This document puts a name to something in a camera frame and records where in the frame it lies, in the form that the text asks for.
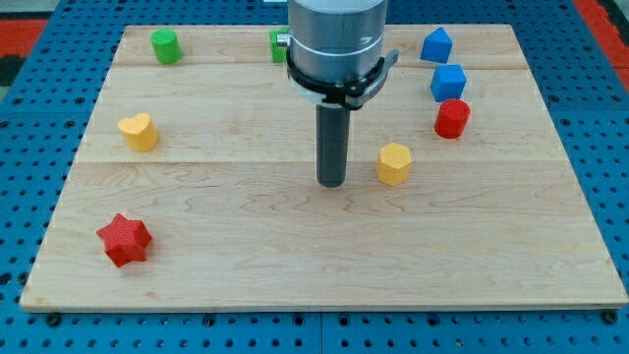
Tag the red cylinder block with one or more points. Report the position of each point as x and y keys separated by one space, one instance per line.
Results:
x=452 y=118

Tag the blue cube block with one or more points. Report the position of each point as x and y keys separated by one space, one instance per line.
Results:
x=448 y=81

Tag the red star block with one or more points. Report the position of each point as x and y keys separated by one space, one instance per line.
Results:
x=124 y=240

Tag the wooden board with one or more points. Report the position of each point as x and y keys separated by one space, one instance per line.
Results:
x=492 y=221

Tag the blue pentagon block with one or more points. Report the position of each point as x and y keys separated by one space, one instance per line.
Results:
x=437 y=46

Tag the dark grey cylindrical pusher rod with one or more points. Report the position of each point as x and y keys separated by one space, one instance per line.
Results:
x=332 y=138

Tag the yellow hexagon block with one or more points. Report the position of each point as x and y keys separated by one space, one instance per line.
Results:
x=393 y=164

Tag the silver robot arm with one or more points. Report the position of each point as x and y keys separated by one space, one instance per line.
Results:
x=335 y=61

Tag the yellow heart block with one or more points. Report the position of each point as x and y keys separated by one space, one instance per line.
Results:
x=138 y=132

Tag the green cylinder block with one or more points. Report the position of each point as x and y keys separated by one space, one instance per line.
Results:
x=166 y=46

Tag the green cube block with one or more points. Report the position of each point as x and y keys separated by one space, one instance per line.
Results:
x=278 y=46

